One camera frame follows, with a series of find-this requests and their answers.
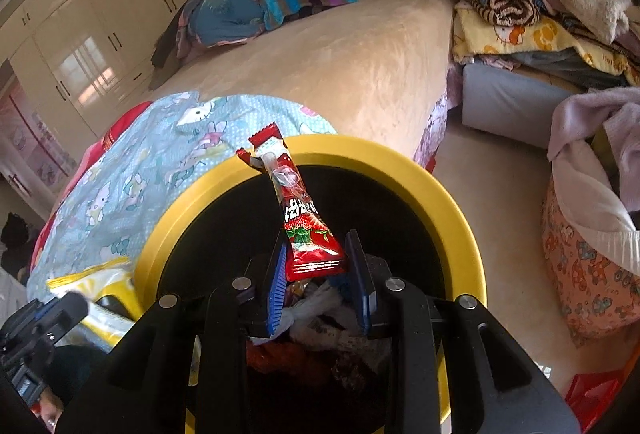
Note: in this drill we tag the white fluffy garment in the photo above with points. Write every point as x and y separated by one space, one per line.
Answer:
590 4

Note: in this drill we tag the red pink blanket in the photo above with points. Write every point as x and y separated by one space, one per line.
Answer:
125 124

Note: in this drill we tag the black plush toy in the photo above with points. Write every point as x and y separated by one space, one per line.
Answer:
15 244

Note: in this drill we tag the person's left hand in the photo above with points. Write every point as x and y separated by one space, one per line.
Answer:
49 409

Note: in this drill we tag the blue floral quilt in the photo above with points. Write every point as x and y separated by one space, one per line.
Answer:
225 14

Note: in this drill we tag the zebra striped cloth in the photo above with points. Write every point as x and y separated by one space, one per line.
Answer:
505 7

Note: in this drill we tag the brown cloth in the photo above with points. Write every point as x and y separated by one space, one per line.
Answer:
167 44

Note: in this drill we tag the beige bed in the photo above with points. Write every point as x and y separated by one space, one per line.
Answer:
375 64

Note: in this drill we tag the yellow cartoon print blanket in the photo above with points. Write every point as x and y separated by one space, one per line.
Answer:
545 39

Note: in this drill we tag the white cloth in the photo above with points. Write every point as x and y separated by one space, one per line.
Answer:
590 194

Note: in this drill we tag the red snack packet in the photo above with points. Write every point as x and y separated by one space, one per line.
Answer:
305 234

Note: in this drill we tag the yellow white snack bag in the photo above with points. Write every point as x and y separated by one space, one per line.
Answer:
107 291

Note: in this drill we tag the orange patterned laundry bag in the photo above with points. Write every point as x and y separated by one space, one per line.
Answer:
585 284

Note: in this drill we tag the cream wardrobe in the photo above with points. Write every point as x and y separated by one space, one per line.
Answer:
90 39

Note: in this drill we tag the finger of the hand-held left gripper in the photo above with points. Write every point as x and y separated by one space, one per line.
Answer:
30 313
70 309

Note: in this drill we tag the blue cartoon print blanket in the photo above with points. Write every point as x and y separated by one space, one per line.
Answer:
150 174

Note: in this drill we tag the yellow rimmed black trash bin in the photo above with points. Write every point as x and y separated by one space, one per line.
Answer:
400 174

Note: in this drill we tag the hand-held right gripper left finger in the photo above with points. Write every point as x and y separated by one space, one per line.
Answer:
277 294

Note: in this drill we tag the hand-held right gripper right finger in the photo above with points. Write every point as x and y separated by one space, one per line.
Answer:
357 284

